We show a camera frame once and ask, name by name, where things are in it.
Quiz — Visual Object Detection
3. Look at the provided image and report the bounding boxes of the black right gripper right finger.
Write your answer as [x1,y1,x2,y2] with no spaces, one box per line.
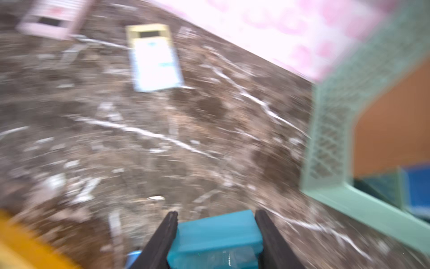
[255,210,305,269]

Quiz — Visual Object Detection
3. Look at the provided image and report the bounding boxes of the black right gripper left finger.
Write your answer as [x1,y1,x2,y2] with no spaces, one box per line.
[129,211,178,269]

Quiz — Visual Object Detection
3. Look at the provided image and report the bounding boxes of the teal binder clip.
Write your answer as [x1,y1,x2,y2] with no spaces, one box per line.
[167,210,263,269]

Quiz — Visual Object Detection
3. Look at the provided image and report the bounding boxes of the yellow plastic storage box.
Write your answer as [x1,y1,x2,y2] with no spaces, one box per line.
[1,210,80,269]

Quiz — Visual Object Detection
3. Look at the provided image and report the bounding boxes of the blue binder clip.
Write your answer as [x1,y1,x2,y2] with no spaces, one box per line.
[125,250,142,269]

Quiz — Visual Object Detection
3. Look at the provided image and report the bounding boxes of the blue folder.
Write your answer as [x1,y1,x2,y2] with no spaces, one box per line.
[403,164,430,222]

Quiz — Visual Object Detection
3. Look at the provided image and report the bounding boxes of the brown folder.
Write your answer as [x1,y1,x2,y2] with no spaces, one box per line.
[352,60,430,177]

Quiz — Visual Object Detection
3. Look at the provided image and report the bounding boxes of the yellow blue calculator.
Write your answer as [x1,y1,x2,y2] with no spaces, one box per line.
[125,24,185,93]

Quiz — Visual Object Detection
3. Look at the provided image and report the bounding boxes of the green plastic file organizer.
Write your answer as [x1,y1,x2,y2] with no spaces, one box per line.
[300,1,430,254]

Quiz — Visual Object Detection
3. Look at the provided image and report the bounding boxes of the pink calculator on table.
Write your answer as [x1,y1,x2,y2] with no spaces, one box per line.
[16,0,95,40]

